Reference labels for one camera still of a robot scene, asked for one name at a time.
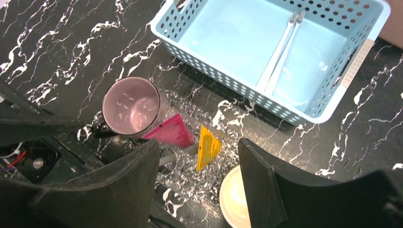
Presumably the yellow mug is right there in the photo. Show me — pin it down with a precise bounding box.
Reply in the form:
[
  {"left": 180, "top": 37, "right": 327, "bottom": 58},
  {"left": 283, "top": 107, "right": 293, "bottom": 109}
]
[{"left": 219, "top": 165, "right": 251, "bottom": 228}]

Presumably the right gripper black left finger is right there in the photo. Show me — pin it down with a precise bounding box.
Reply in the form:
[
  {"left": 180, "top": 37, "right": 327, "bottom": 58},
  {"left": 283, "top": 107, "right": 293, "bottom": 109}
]
[{"left": 0, "top": 139, "right": 160, "bottom": 228}]

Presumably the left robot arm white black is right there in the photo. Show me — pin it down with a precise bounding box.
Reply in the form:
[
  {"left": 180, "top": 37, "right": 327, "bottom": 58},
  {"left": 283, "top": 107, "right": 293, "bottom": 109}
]
[{"left": 0, "top": 81, "right": 104, "bottom": 184}]

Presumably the pink toothpaste tube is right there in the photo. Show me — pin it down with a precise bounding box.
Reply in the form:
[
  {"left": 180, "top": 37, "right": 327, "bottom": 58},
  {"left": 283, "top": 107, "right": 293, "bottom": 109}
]
[{"left": 142, "top": 113, "right": 195, "bottom": 149}]

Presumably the light blue plastic basket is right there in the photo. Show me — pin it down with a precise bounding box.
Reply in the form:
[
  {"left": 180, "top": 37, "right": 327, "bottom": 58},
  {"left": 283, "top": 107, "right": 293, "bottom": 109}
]
[{"left": 150, "top": 0, "right": 391, "bottom": 125}]

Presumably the purple mug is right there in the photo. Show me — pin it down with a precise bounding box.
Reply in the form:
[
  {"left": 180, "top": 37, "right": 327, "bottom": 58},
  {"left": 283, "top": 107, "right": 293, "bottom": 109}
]
[{"left": 91, "top": 76, "right": 169, "bottom": 139}]

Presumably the yellow toothpaste tube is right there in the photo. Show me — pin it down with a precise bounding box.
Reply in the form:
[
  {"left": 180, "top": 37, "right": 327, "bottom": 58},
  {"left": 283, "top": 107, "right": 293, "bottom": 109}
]
[{"left": 196, "top": 125, "right": 222, "bottom": 171}]

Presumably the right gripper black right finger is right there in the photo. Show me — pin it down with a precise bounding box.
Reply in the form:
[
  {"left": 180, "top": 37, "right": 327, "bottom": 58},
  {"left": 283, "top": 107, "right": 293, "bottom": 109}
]
[{"left": 238, "top": 138, "right": 403, "bottom": 228}]

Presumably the clear plastic tray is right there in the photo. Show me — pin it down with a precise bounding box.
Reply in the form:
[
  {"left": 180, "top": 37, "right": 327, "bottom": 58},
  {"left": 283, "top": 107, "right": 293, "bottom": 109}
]
[{"left": 157, "top": 90, "right": 239, "bottom": 217}]

